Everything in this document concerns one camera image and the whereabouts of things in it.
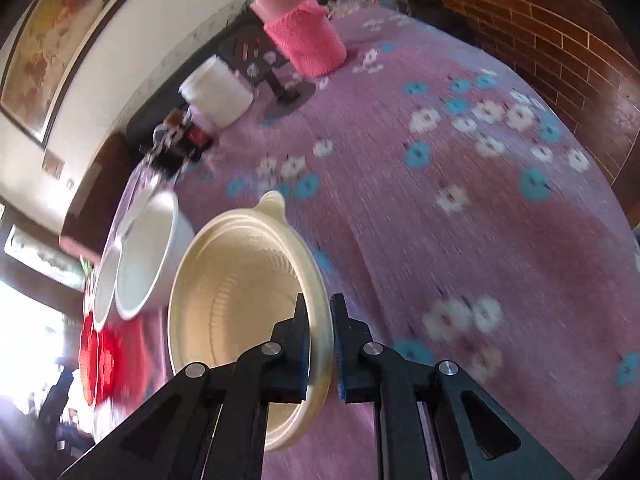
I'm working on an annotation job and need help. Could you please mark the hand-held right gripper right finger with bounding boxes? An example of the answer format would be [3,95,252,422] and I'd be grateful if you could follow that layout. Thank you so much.
[330,294,576,480]

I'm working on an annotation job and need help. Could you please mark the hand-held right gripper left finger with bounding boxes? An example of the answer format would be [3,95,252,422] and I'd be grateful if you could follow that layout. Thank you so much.
[57,292,313,480]

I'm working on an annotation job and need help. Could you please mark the cream plastic bowl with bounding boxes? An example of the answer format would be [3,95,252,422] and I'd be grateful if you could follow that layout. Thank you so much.
[167,191,335,453]

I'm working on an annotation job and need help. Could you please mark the stack of red plates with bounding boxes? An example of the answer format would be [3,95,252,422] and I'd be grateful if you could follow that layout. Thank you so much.
[77,310,171,408]

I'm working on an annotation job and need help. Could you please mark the white ceramic bowl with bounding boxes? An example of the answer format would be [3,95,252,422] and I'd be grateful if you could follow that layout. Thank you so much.
[92,240,126,333]
[115,190,196,321]

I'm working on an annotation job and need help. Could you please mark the dark jar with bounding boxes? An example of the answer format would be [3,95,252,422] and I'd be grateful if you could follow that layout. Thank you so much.
[145,125,201,177]

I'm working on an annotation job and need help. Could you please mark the brown armchair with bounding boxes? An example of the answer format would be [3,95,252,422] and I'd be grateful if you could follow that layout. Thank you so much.
[59,132,146,261]

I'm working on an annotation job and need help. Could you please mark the wooden glass door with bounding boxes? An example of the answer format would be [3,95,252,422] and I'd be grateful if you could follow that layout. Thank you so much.
[0,205,91,411]

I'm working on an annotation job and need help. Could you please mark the white cup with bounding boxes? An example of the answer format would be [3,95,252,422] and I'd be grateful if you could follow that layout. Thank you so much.
[179,54,255,128]

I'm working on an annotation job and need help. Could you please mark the black sofa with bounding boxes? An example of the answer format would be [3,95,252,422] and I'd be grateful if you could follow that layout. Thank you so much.
[125,15,251,158]

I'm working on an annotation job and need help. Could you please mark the black phone stand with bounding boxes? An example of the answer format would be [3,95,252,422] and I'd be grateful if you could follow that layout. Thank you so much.
[217,12,317,111]

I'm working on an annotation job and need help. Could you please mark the pink cloth covered bottle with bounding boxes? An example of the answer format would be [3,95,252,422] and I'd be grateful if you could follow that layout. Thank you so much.
[239,0,348,78]

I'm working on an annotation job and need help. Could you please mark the small wall notice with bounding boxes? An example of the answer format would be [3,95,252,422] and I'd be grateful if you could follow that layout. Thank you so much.
[42,152,66,180]

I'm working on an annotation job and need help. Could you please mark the framed wall painting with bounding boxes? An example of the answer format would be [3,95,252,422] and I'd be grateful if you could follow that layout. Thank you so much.
[0,0,161,148]

